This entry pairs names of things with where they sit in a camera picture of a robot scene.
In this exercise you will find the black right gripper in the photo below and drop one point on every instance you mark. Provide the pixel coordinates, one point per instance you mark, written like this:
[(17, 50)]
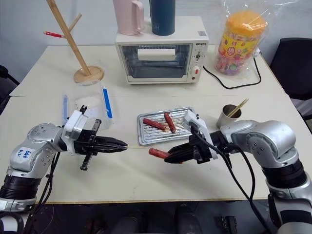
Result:
[(201, 151)]

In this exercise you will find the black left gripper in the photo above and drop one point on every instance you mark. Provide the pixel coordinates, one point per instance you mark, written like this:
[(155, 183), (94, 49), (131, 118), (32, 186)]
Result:
[(84, 141)]

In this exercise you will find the red sausage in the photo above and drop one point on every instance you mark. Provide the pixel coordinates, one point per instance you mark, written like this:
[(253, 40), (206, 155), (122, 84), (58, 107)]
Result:
[(170, 122), (158, 152), (154, 123)]

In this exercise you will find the thin wooden skewer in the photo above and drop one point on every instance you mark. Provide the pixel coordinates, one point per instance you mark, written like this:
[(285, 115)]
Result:
[(137, 147), (240, 106)]

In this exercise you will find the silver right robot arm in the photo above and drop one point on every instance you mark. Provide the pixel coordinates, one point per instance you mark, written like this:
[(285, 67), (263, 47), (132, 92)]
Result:
[(265, 143)]

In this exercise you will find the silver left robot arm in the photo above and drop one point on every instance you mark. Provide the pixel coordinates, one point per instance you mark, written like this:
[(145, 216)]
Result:
[(31, 148)]

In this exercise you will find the silver metal baking tray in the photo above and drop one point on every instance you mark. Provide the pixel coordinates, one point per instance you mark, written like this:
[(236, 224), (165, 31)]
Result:
[(156, 135)]

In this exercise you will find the silver metal cup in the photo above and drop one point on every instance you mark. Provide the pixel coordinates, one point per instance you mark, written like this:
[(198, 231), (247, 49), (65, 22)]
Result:
[(228, 118)]

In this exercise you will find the clear container with blue clips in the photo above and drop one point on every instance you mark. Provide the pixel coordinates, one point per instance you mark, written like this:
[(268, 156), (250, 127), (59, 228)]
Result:
[(97, 102)]

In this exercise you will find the wooden mug tree stand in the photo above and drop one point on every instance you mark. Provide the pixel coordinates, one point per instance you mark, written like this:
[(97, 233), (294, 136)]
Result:
[(89, 73)]

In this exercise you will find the small black ribbed block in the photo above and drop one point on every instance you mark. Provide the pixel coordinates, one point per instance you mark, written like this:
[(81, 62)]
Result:
[(229, 224)]

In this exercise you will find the white mini toaster oven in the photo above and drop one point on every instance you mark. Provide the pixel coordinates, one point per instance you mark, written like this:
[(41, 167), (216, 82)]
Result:
[(158, 44)]

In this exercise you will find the clear plastic bag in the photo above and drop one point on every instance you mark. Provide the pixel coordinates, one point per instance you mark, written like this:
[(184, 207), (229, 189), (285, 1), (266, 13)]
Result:
[(258, 70)]

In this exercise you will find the black chair with armrest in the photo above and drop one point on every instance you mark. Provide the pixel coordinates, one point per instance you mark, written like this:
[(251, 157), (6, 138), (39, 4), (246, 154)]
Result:
[(6, 80)]

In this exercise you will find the candy jar with orange lid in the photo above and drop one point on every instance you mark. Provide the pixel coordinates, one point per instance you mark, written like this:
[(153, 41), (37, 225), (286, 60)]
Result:
[(240, 44)]

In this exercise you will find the pink plastic jug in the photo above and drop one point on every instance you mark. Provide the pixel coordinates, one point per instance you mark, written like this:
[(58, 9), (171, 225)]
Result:
[(126, 17)]

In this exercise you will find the dark teal thermos bottle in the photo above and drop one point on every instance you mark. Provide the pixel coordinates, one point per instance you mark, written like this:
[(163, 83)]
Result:
[(162, 17)]

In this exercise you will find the black office chair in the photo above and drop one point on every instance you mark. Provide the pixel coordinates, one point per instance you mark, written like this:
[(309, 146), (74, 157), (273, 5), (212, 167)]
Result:
[(292, 70)]

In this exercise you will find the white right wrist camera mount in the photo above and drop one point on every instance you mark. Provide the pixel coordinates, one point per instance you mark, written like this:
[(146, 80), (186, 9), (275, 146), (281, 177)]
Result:
[(195, 120)]

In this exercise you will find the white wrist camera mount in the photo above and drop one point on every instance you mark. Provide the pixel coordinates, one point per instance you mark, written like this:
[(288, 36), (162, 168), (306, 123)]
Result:
[(195, 120), (74, 122)]

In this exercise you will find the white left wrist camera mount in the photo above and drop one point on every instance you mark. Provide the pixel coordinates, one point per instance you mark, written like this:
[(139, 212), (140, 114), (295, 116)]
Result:
[(74, 122)]

